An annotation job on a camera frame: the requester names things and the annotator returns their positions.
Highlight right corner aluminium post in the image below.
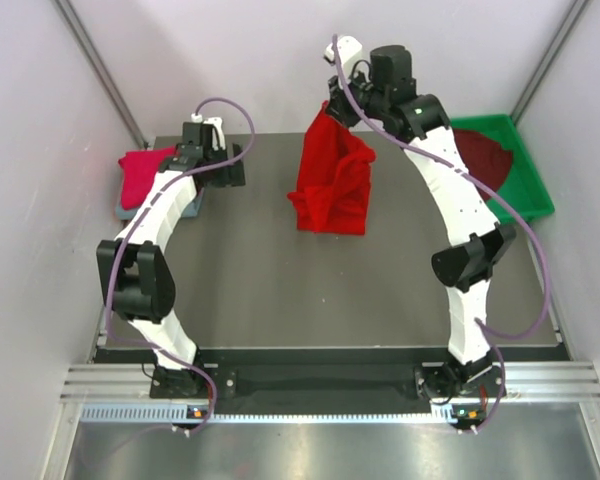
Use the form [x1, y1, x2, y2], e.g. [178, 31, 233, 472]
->
[510, 0, 591, 125]

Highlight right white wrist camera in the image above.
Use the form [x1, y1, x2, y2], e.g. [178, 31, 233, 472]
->
[323, 36, 364, 78]

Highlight bright red t-shirt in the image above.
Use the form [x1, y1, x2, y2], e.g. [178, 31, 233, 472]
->
[287, 103, 376, 235]

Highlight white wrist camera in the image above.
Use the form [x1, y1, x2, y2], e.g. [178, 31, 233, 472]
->
[323, 36, 364, 78]
[191, 113, 226, 151]

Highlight aluminium frame rail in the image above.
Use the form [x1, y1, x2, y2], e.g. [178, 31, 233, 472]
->
[61, 361, 600, 403]

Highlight folded pink t-shirt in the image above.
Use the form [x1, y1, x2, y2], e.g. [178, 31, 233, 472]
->
[118, 146, 176, 210]

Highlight green plastic bin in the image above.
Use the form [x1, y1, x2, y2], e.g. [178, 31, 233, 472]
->
[451, 114, 555, 223]

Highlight purple cable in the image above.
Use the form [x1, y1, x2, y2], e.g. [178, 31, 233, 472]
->
[331, 33, 554, 435]
[102, 97, 256, 436]

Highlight left corner aluminium post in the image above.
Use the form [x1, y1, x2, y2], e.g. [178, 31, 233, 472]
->
[51, 0, 149, 148]

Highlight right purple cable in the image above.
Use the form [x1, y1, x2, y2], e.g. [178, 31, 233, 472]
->
[331, 33, 554, 435]

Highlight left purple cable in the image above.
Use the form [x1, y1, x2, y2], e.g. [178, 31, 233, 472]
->
[102, 97, 256, 436]

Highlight dark red t-shirt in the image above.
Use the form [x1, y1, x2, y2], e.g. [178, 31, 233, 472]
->
[453, 128, 514, 192]

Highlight folded grey-blue t-shirt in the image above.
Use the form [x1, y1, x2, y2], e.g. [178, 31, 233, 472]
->
[114, 190, 204, 221]

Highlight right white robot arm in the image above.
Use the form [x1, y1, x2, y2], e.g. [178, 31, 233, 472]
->
[324, 36, 516, 403]

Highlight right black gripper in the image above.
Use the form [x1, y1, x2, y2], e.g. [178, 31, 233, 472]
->
[323, 65, 387, 131]

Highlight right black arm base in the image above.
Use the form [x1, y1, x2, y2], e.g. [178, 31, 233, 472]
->
[413, 363, 504, 405]

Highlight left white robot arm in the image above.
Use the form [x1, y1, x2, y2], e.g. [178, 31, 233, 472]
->
[96, 114, 245, 398]

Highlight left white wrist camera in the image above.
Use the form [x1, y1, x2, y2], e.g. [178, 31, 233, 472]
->
[191, 113, 226, 151]

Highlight slotted cable duct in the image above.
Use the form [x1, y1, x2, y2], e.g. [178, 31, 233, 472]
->
[79, 404, 481, 425]

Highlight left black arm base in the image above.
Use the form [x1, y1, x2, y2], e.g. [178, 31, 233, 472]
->
[149, 365, 238, 399]

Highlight corner aluminium post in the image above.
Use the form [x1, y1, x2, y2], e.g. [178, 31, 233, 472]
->
[51, 0, 149, 148]
[510, 0, 591, 125]

